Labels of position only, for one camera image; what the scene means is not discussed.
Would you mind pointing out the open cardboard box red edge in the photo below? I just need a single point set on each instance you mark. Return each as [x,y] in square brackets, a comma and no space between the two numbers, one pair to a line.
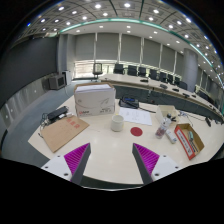
[186,143]

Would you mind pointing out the clear water bottle black cap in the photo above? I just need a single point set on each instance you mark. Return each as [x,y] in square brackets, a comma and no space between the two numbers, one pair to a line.
[162,130]

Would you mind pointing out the flat round red coaster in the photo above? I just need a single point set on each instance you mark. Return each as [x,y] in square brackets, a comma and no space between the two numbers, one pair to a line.
[136,131]

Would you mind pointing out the white printed paper sheet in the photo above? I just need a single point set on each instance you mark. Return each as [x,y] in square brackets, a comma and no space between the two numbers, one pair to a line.
[135,116]

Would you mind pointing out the white paper carton box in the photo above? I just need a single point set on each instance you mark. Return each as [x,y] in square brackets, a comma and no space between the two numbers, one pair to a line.
[95,100]

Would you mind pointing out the brown paper envelope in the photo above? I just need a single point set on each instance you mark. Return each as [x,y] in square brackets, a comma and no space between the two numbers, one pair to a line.
[63,133]

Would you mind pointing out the group of ceiling lights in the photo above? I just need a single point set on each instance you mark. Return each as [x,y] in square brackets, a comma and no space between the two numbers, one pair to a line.
[97,6]

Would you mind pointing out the long curved conference desk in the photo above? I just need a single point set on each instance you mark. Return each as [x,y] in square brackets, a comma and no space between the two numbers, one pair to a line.
[133,80]

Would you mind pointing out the row of black office chairs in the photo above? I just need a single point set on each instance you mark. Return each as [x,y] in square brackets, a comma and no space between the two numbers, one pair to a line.
[132,70]

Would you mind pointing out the white mug with yellow print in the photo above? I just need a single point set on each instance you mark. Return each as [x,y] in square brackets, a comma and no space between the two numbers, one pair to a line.
[117,124]

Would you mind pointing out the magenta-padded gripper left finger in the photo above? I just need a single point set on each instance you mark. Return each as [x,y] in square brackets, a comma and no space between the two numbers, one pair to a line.
[60,165]

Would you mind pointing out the small white oblong box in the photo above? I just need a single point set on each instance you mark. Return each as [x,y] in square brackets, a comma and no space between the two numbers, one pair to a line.
[171,136]

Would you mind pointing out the white divided organizer box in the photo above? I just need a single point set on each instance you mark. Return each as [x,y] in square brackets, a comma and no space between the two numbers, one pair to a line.
[163,111]

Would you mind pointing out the small grey-green case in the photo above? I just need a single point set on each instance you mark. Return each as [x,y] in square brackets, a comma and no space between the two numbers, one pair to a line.
[190,136]

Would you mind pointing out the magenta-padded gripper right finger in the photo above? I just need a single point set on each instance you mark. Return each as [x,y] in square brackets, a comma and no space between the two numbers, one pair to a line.
[163,165]

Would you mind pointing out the grey cabinet on floor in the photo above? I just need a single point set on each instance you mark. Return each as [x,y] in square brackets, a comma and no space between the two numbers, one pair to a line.
[56,82]

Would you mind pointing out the black desk phone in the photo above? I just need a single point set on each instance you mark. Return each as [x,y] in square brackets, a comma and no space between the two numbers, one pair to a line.
[128,102]

